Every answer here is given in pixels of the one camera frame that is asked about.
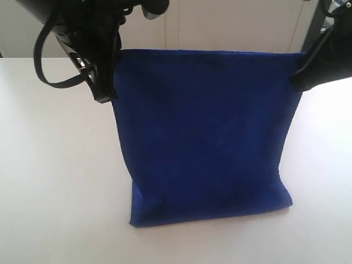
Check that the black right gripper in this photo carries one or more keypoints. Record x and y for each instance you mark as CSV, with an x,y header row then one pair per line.
x,y
332,60

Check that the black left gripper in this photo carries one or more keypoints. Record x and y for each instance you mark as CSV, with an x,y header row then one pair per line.
x,y
89,33

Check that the black window frame post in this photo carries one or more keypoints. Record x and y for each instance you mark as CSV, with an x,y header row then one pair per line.
x,y
314,29

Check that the blue microfiber towel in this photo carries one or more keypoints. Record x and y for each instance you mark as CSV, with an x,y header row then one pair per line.
x,y
202,132

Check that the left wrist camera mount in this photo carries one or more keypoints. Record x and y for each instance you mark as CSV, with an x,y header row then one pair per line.
x,y
152,9

